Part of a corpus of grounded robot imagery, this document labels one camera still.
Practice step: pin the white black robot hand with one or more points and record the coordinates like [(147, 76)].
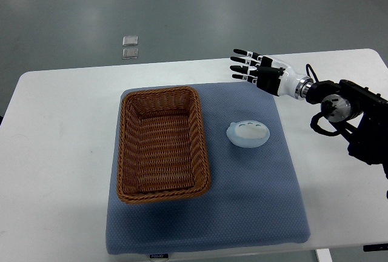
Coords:
[(273, 76)]

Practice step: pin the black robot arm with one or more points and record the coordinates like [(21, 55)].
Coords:
[(346, 109)]

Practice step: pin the brown wicker basket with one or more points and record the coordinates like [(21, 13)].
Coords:
[(162, 153)]

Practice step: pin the lower metal floor plate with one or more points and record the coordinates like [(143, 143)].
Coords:
[(130, 53)]

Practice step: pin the metal floor plate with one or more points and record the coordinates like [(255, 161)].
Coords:
[(130, 41), (130, 53)]

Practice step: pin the upper metal floor plate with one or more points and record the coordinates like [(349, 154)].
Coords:
[(130, 41)]

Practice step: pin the blue textured cloth mat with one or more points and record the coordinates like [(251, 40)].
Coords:
[(254, 198)]

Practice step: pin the white table leg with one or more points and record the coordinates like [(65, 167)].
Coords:
[(323, 255)]

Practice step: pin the black table bracket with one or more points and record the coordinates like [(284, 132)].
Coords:
[(375, 247)]

